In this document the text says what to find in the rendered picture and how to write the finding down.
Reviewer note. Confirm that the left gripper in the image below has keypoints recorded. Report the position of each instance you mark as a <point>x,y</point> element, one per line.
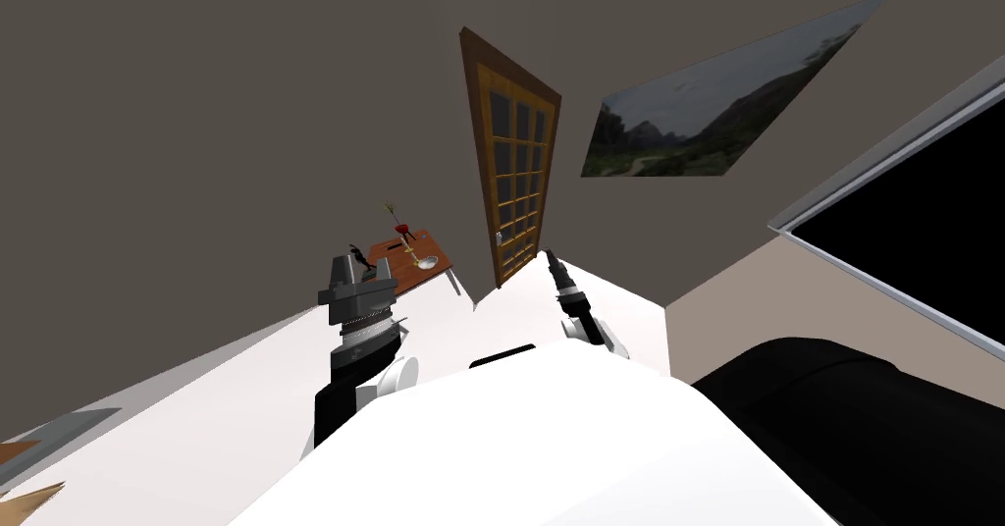
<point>357,302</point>

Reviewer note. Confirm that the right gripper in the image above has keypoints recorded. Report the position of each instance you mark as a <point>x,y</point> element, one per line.
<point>571,297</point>

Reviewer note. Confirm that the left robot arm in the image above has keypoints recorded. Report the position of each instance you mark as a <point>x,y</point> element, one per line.
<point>353,369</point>

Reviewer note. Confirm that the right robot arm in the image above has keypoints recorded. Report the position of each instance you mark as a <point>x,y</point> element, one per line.
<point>824,424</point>

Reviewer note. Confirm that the brown wooden table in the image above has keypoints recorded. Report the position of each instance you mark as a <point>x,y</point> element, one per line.
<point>416,273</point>

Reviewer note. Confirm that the brown wooden glazed door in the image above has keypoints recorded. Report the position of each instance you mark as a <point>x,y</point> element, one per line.
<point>485,149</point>

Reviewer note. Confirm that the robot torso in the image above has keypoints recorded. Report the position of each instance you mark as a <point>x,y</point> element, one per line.
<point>510,447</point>

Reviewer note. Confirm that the landscape picture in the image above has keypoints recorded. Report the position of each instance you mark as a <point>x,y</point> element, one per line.
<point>707,118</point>

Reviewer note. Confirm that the dark window with grey frame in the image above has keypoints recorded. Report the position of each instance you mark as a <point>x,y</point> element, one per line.
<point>926,228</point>

